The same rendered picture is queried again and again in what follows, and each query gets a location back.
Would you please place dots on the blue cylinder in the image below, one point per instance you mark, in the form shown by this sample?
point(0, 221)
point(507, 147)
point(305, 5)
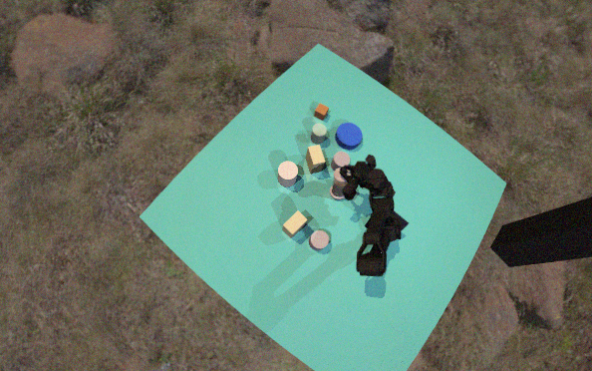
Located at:
point(348, 136)

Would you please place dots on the pale yellow block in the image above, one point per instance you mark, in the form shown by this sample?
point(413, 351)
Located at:
point(315, 159)
point(294, 224)

